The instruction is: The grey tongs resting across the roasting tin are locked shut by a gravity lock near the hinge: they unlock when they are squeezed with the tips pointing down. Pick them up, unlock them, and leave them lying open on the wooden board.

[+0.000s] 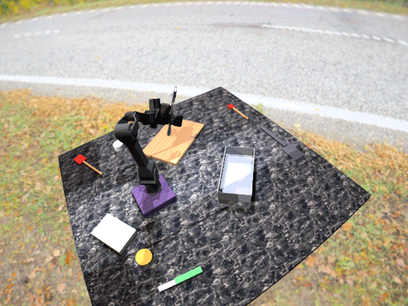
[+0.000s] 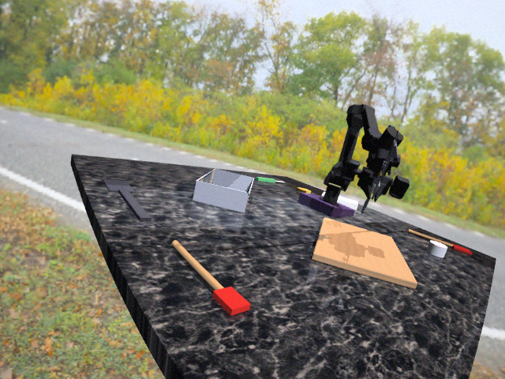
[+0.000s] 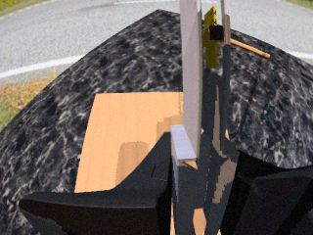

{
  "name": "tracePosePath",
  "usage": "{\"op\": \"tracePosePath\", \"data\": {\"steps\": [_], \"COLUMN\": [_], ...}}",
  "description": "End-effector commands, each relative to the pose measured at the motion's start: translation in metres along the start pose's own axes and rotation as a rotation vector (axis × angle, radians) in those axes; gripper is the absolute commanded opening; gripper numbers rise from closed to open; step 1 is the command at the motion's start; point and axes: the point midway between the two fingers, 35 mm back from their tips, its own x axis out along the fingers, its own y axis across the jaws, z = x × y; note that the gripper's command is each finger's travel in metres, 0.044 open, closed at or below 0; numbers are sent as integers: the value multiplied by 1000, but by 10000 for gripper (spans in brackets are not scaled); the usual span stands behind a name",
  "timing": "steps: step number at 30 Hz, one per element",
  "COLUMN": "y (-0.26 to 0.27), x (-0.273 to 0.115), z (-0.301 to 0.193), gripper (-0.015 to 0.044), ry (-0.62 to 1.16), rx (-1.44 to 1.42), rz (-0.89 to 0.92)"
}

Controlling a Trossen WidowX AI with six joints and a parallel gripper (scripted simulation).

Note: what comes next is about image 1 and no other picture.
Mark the white flat box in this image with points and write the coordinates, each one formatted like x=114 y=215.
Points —
x=114 y=233

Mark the green and white flat bar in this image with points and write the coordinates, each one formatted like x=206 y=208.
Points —
x=181 y=278

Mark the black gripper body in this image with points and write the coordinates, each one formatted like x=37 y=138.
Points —
x=176 y=120

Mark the white short cylinder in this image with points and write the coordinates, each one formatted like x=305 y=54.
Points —
x=118 y=146

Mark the yellow round disc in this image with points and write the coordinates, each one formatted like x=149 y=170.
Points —
x=144 y=257

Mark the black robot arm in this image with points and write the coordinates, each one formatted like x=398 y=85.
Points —
x=127 y=132

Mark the light wooden board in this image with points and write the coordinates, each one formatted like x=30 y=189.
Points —
x=170 y=149

